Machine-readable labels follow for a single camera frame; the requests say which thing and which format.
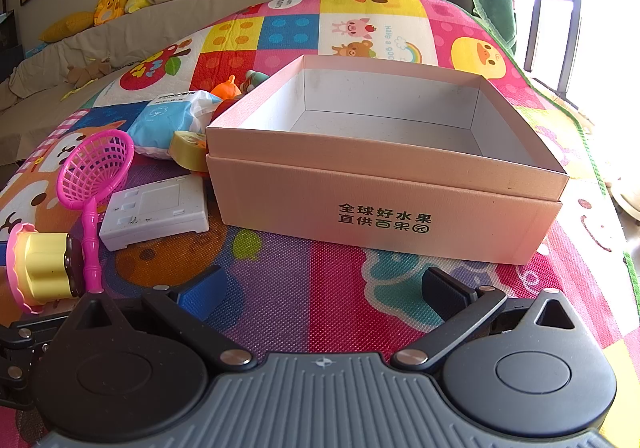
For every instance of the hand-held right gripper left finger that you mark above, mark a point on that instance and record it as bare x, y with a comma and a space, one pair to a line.
202, 292

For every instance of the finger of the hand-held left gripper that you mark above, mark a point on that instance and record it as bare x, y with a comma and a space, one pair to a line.
15, 378

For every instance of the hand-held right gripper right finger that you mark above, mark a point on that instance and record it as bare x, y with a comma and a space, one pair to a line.
445, 293

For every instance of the pink cardboard box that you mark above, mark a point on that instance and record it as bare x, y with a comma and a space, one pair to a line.
400, 188

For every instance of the blue wet wipes pack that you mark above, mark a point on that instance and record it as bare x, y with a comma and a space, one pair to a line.
160, 120

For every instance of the orange plastic toy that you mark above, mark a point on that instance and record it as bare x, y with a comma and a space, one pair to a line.
227, 88

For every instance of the white power strip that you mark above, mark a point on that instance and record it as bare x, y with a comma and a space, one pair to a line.
150, 213

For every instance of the colourful cartoon play mat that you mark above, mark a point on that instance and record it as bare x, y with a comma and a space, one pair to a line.
300, 268

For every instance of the yellow and pink toy cup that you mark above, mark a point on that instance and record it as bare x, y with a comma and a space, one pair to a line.
42, 265

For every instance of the yellow round toy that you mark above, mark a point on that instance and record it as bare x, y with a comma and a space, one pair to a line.
185, 150

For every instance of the pink toy scoop net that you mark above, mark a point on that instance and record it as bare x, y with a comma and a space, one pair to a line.
82, 177

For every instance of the white toy bottle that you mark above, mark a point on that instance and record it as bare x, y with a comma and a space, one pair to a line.
256, 77

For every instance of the brown plush toy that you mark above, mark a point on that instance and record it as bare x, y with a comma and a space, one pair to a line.
87, 72

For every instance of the beige sofa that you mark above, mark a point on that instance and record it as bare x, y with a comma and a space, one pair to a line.
150, 27

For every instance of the yellow pillow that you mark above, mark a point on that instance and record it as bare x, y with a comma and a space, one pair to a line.
67, 25

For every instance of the yellow plush bag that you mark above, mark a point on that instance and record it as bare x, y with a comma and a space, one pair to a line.
110, 2

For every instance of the dark screen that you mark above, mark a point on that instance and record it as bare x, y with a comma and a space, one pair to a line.
7, 42

